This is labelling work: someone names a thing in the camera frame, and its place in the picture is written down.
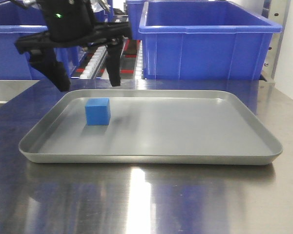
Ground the blue cube block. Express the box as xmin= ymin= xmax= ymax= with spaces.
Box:
xmin=85 ymin=97 xmax=111 ymax=125

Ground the blue bin rear right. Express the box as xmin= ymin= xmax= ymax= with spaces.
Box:
xmin=126 ymin=0 xmax=148 ymax=43

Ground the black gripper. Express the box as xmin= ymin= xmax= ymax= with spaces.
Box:
xmin=15 ymin=0 xmax=132 ymax=92

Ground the grey metal tray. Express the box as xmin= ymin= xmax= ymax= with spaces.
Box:
xmin=19 ymin=89 xmax=283 ymax=165

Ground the blue bin front right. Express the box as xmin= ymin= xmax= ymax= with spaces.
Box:
xmin=139 ymin=0 xmax=282 ymax=80

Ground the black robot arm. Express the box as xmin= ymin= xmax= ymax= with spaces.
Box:
xmin=15 ymin=0 xmax=132 ymax=92

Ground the blue bin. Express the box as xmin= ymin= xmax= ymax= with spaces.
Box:
xmin=0 ymin=0 xmax=107 ymax=80
xmin=126 ymin=0 xmax=148 ymax=43
xmin=139 ymin=0 xmax=282 ymax=80

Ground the white roller conveyor rail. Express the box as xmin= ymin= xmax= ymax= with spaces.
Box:
xmin=79 ymin=39 xmax=115 ymax=79

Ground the blue bin front left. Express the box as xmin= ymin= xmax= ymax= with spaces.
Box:
xmin=0 ymin=0 xmax=107 ymax=80

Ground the steel shelf upright post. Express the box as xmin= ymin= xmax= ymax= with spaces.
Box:
xmin=262 ymin=0 xmax=291 ymax=84

